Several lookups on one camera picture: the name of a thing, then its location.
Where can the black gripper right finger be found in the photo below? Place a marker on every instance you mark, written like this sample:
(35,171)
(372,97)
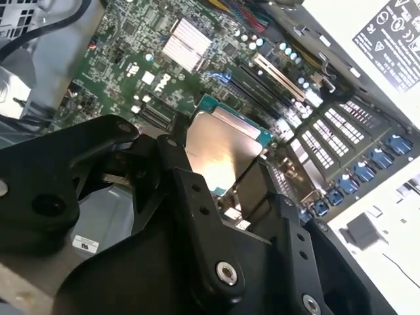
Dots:
(295,249)

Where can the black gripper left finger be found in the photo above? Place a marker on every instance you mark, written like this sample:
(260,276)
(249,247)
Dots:
(39,183)

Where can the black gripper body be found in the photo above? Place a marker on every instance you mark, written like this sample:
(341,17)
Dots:
(157,272)

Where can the silver CPU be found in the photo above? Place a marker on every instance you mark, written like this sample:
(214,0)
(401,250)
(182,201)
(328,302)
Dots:
(223,147)

